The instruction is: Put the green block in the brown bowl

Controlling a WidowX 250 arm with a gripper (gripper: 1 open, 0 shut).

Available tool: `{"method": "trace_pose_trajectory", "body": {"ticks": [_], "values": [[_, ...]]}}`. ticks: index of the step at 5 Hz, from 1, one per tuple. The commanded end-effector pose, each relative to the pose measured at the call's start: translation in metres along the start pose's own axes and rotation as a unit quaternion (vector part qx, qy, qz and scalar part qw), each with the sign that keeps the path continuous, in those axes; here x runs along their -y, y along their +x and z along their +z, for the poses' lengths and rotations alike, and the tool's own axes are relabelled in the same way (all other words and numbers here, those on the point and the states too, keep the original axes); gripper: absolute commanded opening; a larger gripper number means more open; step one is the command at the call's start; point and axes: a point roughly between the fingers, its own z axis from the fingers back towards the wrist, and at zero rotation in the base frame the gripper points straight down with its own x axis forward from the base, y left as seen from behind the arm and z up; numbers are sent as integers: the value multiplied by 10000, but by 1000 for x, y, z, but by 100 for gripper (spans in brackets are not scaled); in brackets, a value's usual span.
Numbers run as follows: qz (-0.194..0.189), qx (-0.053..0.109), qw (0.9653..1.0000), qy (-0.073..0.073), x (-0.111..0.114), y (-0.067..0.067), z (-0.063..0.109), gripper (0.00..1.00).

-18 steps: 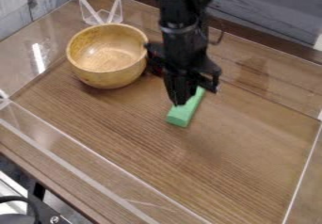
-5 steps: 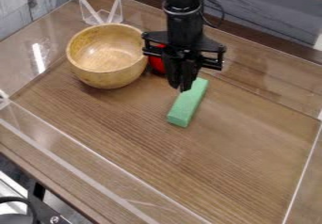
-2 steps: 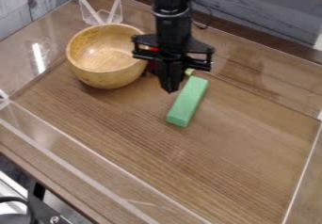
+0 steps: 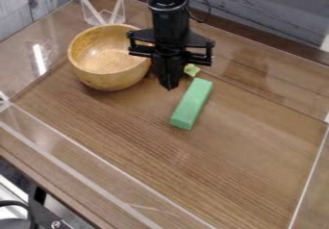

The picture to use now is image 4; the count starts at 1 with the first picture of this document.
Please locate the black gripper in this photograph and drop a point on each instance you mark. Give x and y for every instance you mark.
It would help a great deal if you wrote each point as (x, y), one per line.
(169, 39)

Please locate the green rectangular block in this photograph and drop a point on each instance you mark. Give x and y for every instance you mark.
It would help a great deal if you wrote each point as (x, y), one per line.
(191, 104)

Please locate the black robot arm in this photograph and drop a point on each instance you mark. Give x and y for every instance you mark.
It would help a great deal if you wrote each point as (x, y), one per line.
(167, 5)

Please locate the brown wooden bowl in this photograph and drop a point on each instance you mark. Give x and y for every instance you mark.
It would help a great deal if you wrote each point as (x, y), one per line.
(99, 58)

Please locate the red toy strawberry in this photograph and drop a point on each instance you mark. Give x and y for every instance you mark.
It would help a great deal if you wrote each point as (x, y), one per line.
(191, 70)

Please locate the clear acrylic tray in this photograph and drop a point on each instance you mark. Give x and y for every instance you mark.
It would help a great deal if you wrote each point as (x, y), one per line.
(248, 170)

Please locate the clear acrylic corner bracket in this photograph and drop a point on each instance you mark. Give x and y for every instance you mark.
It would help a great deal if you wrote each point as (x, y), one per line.
(103, 17)

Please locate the black table leg bracket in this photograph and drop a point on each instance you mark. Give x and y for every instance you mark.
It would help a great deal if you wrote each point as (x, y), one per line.
(46, 219)

